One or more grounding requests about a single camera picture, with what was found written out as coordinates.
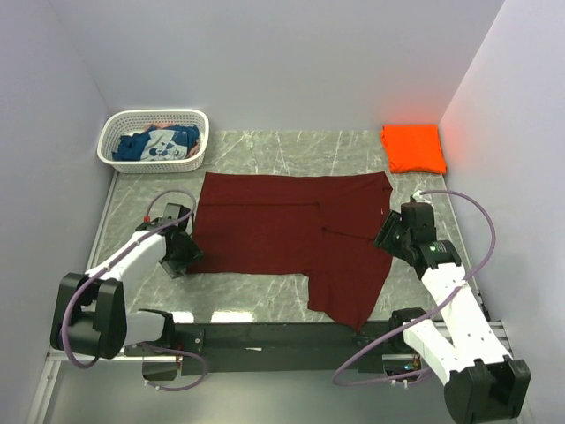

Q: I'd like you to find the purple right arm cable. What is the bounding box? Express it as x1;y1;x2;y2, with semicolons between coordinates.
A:
330;190;497;389

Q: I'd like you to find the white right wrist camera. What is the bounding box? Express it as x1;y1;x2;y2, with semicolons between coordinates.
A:
410;192;432;204

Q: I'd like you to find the folded orange t shirt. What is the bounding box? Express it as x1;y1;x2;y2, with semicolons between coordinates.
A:
380;125;447;175

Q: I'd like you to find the blue printed t shirt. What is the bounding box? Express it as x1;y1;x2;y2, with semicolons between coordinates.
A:
112;125;190;162

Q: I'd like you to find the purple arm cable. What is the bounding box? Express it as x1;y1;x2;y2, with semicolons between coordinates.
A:
61;189;209;392
330;190;497;389

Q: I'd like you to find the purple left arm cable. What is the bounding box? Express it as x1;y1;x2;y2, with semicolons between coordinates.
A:
61;189;209;392

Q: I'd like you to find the dark red t shirt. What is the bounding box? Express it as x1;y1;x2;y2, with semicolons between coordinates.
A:
187;172;393;331

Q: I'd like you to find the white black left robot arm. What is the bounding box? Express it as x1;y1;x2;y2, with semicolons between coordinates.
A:
49;203;204;360

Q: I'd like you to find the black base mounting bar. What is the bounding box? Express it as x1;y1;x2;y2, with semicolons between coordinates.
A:
123;320;442;381

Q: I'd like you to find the pink garment in basket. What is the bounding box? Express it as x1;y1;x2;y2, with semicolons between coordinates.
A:
186;125;206;158

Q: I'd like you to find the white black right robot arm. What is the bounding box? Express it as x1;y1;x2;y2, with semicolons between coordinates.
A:
374;201;531;423

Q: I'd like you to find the white perforated laundry basket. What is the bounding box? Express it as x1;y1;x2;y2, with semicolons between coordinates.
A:
97;109;210;174

